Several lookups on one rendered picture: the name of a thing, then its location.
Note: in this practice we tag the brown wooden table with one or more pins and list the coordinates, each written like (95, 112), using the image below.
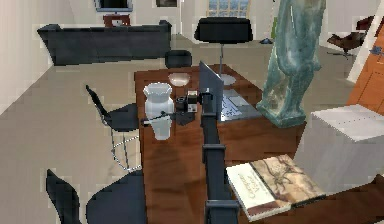
(180, 173)

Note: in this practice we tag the pale pink bowl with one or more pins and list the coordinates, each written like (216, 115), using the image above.
(179, 79)

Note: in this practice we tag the black sofa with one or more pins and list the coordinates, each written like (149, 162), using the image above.
(106, 43)

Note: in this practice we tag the window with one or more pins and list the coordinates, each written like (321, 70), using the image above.
(228, 7)

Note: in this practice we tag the white vase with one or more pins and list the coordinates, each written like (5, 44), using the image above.
(158, 100)

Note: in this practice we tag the television set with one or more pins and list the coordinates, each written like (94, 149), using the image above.
(114, 4)

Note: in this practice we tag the black chair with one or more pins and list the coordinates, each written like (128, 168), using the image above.
(121, 116)
(116, 200)

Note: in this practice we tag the white box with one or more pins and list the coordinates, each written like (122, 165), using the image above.
(343, 150)

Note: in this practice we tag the grey laptop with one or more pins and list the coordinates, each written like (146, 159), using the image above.
(210, 83)

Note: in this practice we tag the black armchair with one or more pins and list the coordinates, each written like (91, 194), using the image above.
(178, 59)

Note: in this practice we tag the orange wooden door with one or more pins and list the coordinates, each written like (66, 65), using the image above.
(370, 83)

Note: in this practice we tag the small dark blue object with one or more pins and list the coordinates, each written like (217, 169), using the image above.
(266, 41)

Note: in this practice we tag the beige brown book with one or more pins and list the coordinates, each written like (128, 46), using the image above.
(276, 185)

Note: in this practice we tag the brown lounge chair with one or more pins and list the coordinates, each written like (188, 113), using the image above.
(348, 40)

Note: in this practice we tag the red-brown television stand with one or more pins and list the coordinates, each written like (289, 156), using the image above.
(116, 20)

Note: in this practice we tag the dark framed picture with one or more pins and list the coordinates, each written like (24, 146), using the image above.
(166, 3)

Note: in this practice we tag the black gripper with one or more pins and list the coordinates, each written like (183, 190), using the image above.
(181, 104)

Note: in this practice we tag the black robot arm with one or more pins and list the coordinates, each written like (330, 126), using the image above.
(214, 156)

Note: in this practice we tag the black shade table lamp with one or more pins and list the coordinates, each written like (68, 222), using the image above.
(223, 30)

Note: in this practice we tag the green stone statue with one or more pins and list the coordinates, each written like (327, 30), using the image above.
(293, 66)

